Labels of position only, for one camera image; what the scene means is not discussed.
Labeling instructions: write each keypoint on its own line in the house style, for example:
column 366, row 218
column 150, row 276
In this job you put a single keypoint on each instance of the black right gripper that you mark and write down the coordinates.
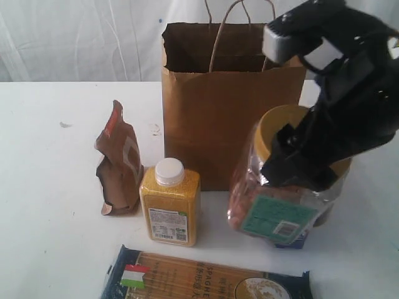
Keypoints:
column 356, row 111

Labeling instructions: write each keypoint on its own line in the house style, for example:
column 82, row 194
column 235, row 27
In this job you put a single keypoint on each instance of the clear jar yellow lid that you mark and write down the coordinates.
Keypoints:
column 278, row 214

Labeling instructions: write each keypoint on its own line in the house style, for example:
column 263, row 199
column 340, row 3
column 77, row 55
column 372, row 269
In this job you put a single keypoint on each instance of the brown paper bag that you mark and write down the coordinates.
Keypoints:
column 216, row 84

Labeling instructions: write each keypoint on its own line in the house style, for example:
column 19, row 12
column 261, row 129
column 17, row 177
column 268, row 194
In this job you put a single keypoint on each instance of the yellow millet bottle white cap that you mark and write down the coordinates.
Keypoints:
column 170, row 196

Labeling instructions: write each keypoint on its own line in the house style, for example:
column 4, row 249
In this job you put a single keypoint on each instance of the dark canister silver pull-tab lid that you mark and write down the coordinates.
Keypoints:
column 322, row 219

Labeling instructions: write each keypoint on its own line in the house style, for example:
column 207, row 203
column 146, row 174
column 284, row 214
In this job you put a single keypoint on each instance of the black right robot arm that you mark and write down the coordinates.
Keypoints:
column 321, row 57

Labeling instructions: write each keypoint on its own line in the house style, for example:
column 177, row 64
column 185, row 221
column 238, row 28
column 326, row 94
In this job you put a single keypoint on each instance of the small white blue milk carton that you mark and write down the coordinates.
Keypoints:
column 297, row 244

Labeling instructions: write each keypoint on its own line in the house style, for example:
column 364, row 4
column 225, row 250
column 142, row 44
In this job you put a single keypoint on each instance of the brown crumpled snack pouch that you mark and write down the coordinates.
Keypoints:
column 120, row 172

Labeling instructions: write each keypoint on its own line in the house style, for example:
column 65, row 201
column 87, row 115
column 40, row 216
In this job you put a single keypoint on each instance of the spaghetti packet dark blue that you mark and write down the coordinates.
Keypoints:
column 139, row 274

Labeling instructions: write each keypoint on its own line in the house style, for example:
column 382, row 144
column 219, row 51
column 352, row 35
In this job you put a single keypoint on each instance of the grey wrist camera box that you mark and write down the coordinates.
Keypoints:
column 298, row 32

